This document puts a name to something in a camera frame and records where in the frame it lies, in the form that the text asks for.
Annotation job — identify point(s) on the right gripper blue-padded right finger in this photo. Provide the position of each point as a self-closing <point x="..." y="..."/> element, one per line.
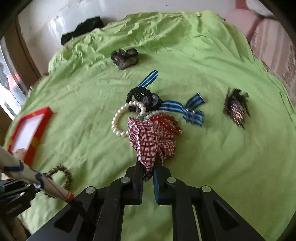
<point x="186" y="204"/>

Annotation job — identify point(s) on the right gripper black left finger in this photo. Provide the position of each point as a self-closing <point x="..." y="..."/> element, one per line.
<point x="124" y="191"/>

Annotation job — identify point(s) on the red plaid scrunchie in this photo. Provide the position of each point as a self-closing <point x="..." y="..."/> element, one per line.
<point x="150" y="139"/>

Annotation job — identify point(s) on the blue striped strap watch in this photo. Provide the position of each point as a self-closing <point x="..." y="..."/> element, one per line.
<point x="188" y="111"/>

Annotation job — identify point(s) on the white patterned pole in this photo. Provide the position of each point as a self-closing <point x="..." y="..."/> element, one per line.
<point x="18" y="170"/>

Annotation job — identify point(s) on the red tray white inside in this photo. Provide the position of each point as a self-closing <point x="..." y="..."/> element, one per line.
<point x="28" y="132"/>

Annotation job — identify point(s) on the green bed sheet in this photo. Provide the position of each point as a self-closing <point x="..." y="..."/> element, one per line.
<point x="252" y="169"/>

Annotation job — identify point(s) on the window with bars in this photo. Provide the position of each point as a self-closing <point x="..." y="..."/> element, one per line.
<point x="14" y="93"/>

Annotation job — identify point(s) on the dark grey scrunchie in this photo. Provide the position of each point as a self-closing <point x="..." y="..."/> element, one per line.
<point x="124" y="59"/>

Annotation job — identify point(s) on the black cloth on bed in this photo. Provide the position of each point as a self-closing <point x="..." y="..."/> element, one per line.
<point x="83" y="28"/>

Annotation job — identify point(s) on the striped floral bedding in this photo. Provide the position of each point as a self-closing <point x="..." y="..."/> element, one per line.
<point x="271" y="44"/>

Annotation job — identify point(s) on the pink pillow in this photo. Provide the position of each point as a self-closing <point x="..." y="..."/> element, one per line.
<point x="245" y="20"/>

